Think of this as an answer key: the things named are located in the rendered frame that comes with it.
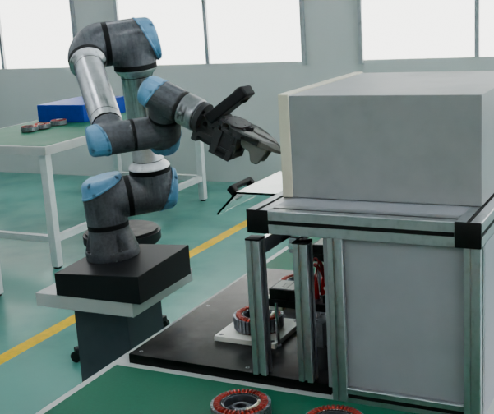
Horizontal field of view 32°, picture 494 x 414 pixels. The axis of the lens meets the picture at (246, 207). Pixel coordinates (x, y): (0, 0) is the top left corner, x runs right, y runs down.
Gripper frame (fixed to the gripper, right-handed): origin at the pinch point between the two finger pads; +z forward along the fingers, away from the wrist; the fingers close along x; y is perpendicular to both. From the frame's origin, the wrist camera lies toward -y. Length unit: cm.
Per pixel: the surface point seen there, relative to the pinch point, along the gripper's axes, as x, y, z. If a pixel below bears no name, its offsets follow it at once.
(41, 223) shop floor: -311, 251, -260
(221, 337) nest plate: 11.0, 41.7, 7.1
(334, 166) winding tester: 14.3, -7.0, 17.0
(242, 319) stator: 8.3, 36.7, 9.1
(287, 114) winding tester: 14.6, -12.1, 4.4
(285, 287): 5.5, 26.0, 14.8
